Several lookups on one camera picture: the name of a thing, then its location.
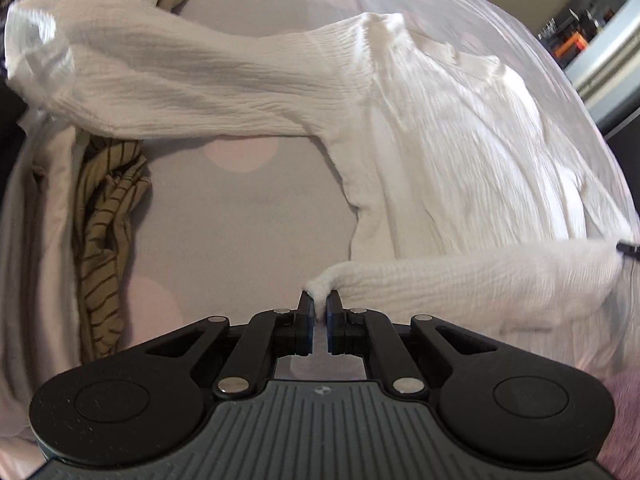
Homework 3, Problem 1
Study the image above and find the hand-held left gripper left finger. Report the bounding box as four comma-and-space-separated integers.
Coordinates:
145, 290, 317, 401

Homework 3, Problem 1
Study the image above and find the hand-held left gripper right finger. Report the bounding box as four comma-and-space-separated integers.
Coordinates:
325, 290, 494, 401

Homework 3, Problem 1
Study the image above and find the white crinkled garment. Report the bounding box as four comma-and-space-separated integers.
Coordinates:
4, 0, 638, 361

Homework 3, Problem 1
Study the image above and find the black sliding wardrobe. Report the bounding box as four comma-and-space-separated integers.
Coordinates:
602, 107, 640, 171

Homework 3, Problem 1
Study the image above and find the bed with polka-dot sheet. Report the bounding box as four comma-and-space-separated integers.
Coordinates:
0, 0, 635, 391

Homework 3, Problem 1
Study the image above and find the purple fluffy garment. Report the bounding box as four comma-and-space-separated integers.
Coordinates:
595, 367, 640, 480

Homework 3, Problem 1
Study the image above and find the orange chair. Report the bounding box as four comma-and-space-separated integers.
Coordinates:
550, 30, 590, 61

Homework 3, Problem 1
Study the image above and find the mustard striped garment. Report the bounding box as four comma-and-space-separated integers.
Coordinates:
72, 139, 152, 362

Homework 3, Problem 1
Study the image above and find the pale folded garment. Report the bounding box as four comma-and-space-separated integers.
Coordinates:
0, 107, 87, 443

